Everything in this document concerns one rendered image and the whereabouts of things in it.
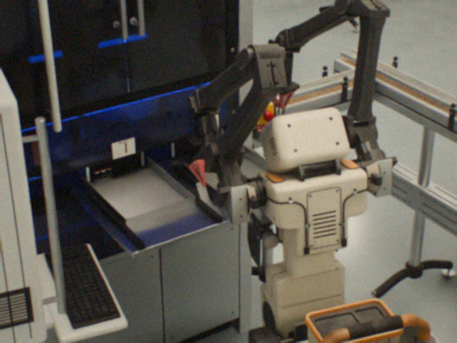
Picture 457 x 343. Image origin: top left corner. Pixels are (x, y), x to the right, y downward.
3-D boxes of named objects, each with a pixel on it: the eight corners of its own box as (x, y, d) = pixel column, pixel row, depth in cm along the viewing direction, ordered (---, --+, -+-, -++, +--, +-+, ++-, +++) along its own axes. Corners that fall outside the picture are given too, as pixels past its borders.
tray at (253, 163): (182, 171, 326) (181, 162, 325) (243, 152, 338) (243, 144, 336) (232, 212, 301) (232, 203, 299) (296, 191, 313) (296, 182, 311)
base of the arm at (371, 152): (360, 167, 259) (398, 160, 263) (351, 142, 262) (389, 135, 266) (351, 180, 267) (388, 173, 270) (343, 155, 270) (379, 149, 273)
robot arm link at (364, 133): (362, 146, 264) (377, 145, 266) (351, 116, 267) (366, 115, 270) (346, 161, 271) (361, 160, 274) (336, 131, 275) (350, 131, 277)
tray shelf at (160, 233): (69, 192, 317) (69, 188, 316) (238, 142, 349) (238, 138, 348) (132, 258, 282) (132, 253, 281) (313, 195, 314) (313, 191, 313)
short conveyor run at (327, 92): (239, 144, 352) (239, 107, 344) (218, 130, 363) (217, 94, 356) (376, 103, 383) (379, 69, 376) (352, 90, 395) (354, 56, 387)
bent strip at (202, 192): (196, 198, 309) (196, 183, 307) (203, 195, 311) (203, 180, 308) (217, 216, 299) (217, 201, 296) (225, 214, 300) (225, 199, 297)
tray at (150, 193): (82, 184, 319) (81, 175, 317) (148, 165, 331) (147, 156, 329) (126, 228, 293) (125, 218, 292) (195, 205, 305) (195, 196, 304)
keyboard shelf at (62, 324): (4, 267, 293) (3, 260, 291) (90, 248, 302) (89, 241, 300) (32, 354, 256) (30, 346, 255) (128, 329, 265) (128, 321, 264)
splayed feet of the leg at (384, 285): (362, 303, 401) (364, 277, 394) (446, 267, 424) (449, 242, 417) (374, 313, 395) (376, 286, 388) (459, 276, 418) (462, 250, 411)
